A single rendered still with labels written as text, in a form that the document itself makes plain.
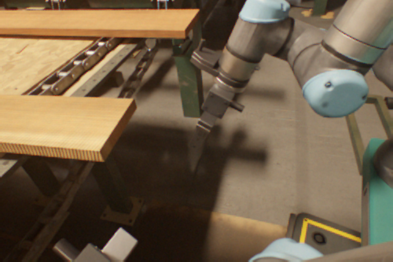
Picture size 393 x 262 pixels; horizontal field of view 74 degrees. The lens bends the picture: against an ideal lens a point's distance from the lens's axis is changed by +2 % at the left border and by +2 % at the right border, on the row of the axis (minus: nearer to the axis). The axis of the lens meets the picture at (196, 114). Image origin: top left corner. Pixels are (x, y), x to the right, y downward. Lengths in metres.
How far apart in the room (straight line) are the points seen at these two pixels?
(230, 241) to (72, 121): 0.94
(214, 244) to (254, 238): 0.18
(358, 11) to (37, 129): 0.54
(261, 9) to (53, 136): 0.42
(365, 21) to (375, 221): 0.33
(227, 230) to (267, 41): 0.98
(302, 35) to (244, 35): 0.10
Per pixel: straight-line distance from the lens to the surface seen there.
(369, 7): 0.39
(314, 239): 0.97
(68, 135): 0.51
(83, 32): 1.02
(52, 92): 0.75
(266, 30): 0.48
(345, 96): 0.40
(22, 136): 0.56
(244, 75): 0.52
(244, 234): 1.30
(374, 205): 0.58
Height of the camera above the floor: 1.17
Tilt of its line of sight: 38 degrees down
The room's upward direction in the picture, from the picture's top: 6 degrees counter-clockwise
